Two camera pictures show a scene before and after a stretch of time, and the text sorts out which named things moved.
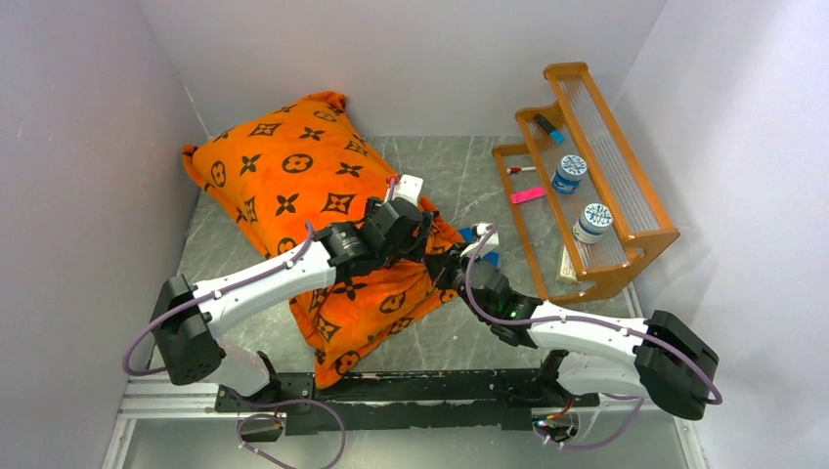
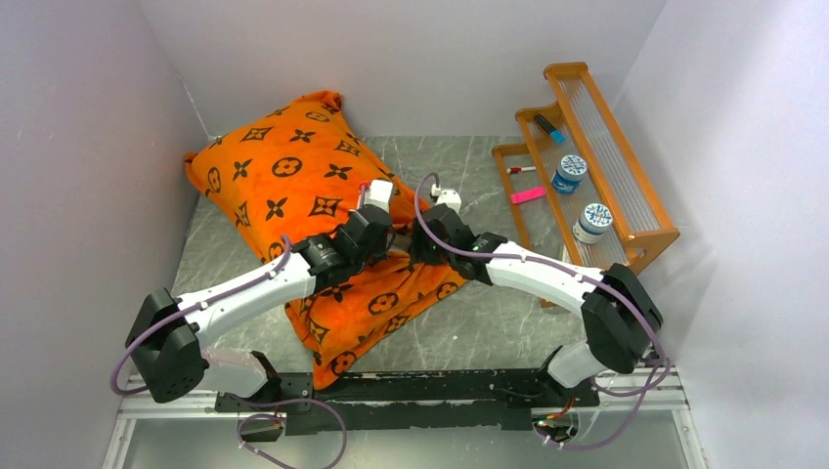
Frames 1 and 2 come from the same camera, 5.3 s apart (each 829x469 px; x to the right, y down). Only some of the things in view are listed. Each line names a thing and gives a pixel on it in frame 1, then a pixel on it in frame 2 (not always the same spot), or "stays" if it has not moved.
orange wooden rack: (587, 214) stays
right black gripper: (465, 260) -> (420, 249)
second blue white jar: (592, 223) stays
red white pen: (520, 169) stays
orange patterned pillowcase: (305, 164) stays
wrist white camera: (409, 188) -> (379, 193)
